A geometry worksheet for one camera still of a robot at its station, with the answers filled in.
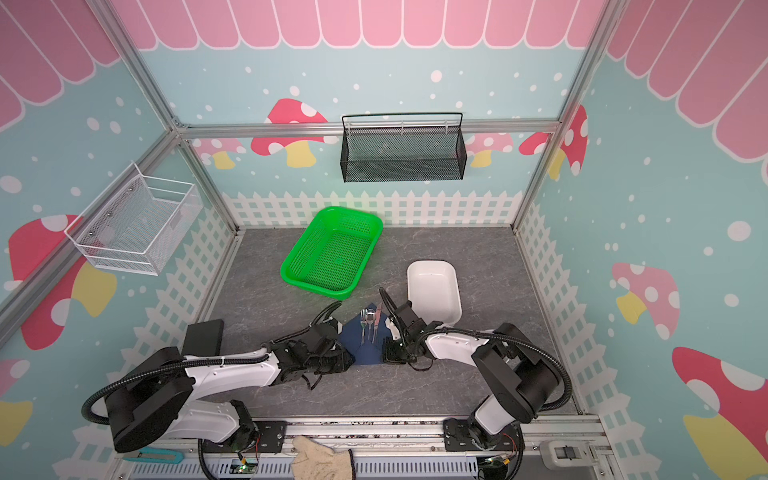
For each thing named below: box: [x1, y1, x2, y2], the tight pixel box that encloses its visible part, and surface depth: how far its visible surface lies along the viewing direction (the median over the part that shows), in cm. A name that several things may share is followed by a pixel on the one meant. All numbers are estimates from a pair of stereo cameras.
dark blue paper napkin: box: [341, 302, 390, 364], surface depth 94 cm
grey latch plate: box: [540, 440, 595, 468], surface depth 71 cm
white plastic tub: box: [407, 260, 462, 327], surface depth 104 cm
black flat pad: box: [182, 319, 224, 357], surface depth 93 cm
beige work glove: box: [292, 436, 356, 480], surface depth 72 cm
